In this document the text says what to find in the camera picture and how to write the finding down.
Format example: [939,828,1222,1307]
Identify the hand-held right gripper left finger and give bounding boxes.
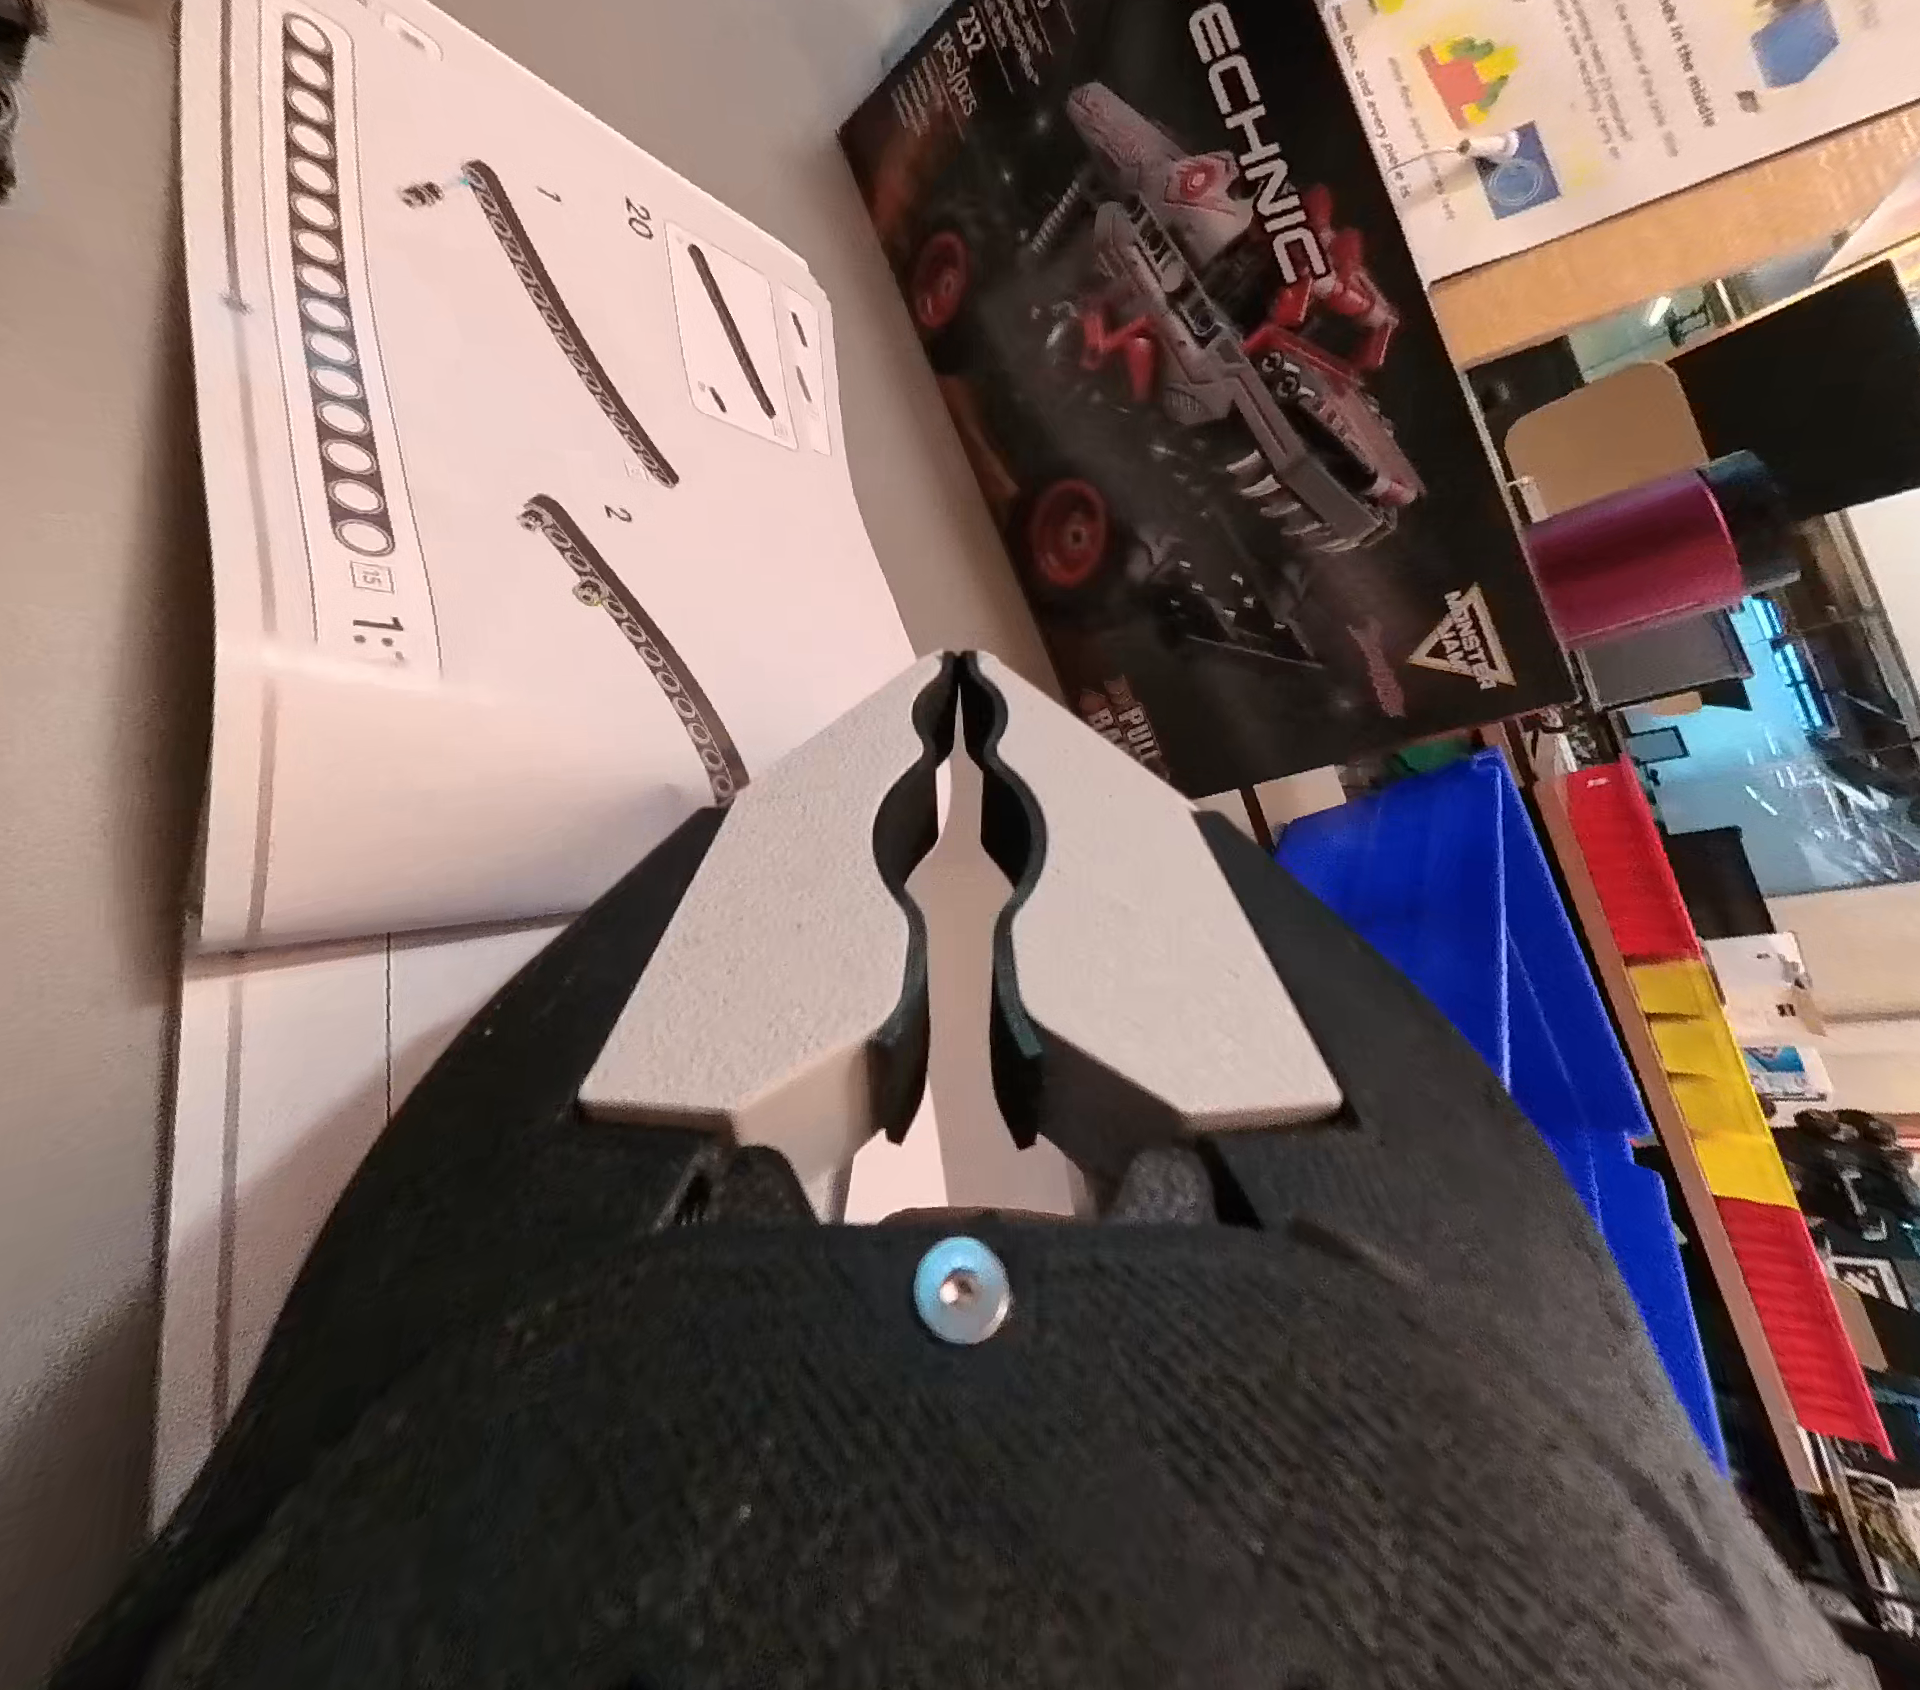
[576,652,962,1221]

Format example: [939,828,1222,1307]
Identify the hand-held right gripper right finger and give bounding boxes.
[964,652,1344,1221]

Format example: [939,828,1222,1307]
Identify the blue plastic bin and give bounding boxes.
[1273,744,1730,1479]

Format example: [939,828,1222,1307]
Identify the white instruction booklet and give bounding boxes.
[146,0,921,1546]

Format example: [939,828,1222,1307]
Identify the red and yellow storage bins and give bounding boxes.
[1557,755,1897,1458]

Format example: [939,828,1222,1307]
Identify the black toy set box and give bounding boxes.
[834,0,1580,802]

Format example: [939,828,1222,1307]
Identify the maroon cylindrical bottle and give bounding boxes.
[1520,447,1807,653]

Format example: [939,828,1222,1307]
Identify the brown wooden board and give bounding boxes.
[1424,96,1920,375]

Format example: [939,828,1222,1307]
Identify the black monitor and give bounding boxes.
[1664,256,1920,525]

